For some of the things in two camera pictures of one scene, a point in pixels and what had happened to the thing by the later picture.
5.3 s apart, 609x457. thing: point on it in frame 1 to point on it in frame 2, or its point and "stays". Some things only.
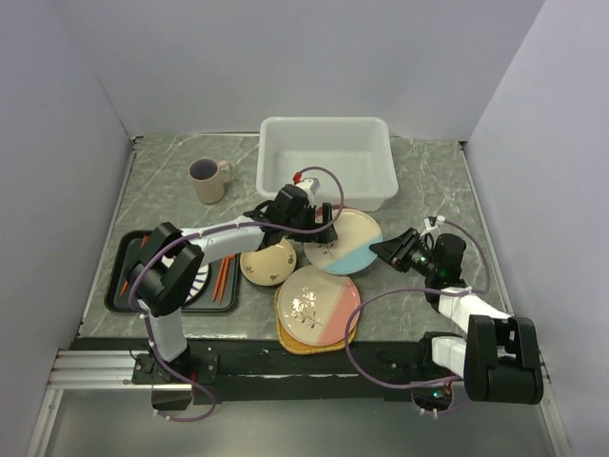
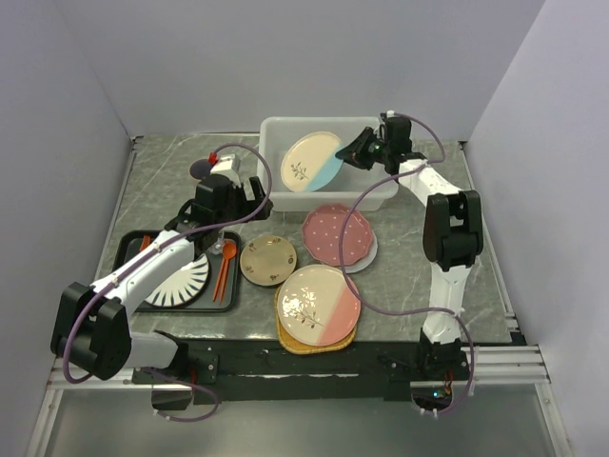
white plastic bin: [351, 159] stays
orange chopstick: [219, 278] stays
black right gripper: [390, 251] to [353, 152]
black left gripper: [327, 236] to [241, 194]
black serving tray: [223, 293] stays
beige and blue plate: [356, 231] to [310, 162]
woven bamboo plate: [292, 346] stays
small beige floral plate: [269, 267] stays
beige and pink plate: [314, 305] stays
